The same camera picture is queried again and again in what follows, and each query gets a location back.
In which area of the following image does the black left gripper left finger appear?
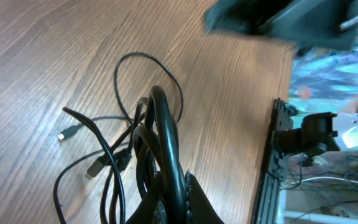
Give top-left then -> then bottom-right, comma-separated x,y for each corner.
126,174 -> 167,224

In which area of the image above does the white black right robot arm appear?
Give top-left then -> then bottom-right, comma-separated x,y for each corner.
204,0 -> 358,156

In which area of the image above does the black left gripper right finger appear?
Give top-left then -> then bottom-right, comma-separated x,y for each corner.
185,171 -> 224,224

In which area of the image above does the black aluminium frame rail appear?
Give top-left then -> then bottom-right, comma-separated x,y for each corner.
251,98 -> 293,224

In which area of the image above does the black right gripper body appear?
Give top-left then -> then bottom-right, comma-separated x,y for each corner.
204,0 -> 358,50

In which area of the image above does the black cable bundle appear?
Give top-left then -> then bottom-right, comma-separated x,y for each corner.
53,85 -> 189,224

